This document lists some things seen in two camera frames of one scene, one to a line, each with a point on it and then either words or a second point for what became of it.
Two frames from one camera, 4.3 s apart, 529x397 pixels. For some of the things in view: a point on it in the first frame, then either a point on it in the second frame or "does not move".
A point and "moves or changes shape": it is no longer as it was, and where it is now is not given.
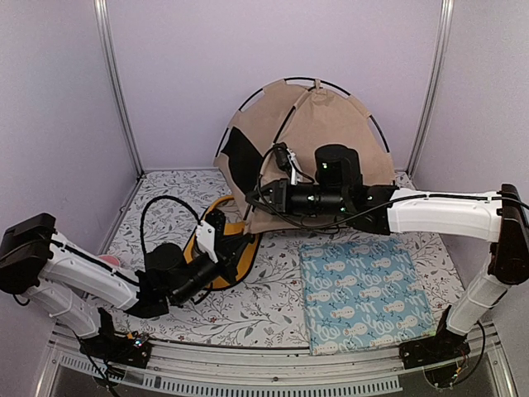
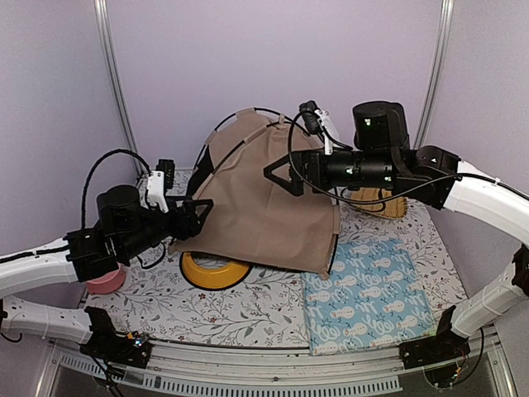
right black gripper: [278, 195] → [306, 172]
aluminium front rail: [480, 370] does not move
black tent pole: [308, 78] → [240, 112]
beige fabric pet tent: [302, 117] moves or changes shape
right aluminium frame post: [429, 110] does not move
